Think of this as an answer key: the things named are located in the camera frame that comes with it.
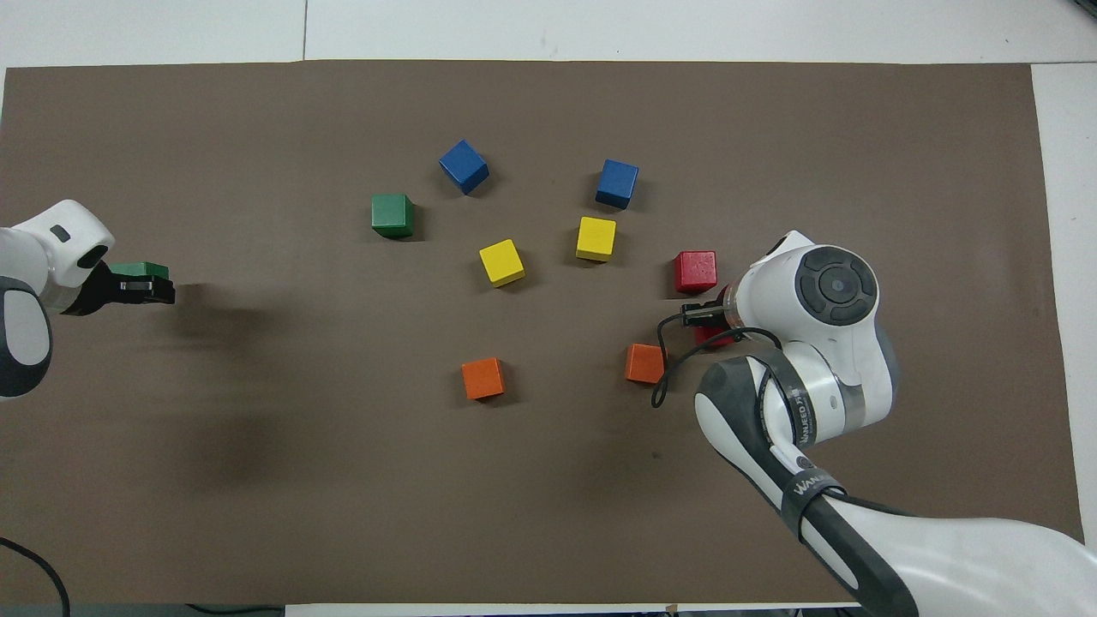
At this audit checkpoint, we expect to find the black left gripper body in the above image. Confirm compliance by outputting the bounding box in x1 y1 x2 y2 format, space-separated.
64 262 128 316

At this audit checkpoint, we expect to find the red wooden cube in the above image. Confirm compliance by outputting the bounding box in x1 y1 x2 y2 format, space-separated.
674 250 718 295
692 287 740 349

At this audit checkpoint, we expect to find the orange wooden cube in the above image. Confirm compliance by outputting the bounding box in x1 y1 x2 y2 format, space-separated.
461 356 507 401
625 343 668 385

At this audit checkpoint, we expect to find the yellow wooden cube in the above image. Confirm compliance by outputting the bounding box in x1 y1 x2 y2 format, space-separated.
575 216 618 263
478 238 527 289

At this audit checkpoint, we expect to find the blue wooden cube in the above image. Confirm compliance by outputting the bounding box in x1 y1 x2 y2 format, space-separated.
438 139 491 196
595 159 640 211

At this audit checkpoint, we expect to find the brown table mat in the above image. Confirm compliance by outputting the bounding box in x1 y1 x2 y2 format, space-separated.
0 58 1085 606

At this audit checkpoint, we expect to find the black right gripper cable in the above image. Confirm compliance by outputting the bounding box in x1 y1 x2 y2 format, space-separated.
651 313 785 409

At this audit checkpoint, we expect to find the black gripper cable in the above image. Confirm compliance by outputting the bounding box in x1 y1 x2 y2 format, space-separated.
651 313 785 409
0 536 71 617

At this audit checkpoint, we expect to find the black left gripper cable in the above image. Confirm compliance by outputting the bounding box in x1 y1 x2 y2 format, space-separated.
0 536 71 617

